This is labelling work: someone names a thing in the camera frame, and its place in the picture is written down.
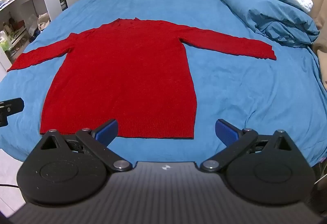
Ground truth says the red knitted sweater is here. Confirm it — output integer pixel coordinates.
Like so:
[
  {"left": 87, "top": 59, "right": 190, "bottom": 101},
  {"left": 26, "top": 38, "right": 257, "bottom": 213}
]
[{"left": 7, "top": 18, "right": 277, "bottom": 140}]

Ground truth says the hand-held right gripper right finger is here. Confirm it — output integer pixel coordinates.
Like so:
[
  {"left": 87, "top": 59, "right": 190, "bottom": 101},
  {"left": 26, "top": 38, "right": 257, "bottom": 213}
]
[{"left": 200, "top": 119, "right": 297, "bottom": 173}]

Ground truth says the white shelf desk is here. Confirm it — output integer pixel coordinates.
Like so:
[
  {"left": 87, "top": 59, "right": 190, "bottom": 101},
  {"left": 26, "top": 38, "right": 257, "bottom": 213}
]
[{"left": 0, "top": 0, "right": 58, "bottom": 72}]

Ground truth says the blue duvet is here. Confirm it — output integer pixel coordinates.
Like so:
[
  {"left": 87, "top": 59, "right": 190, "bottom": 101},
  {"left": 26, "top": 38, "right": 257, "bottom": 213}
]
[{"left": 209, "top": 0, "right": 320, "bottom": 48}]

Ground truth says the green packet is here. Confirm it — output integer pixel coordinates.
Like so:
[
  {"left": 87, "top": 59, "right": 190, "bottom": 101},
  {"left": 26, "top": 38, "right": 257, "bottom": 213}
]
[{"left": 0, "top": 30, "right": 12, "bottom": 51}]

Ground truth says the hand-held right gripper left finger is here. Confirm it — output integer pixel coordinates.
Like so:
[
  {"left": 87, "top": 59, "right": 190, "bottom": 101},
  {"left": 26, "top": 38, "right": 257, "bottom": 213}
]
[{"left": 38, "top": 119, "right": 133, "bottom": 172}]

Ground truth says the blue bed sheet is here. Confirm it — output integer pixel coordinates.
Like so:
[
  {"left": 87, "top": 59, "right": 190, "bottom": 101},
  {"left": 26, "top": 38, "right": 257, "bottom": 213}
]
[{"left": 0, "top": 0, "right": 327, "bottom": 166}]

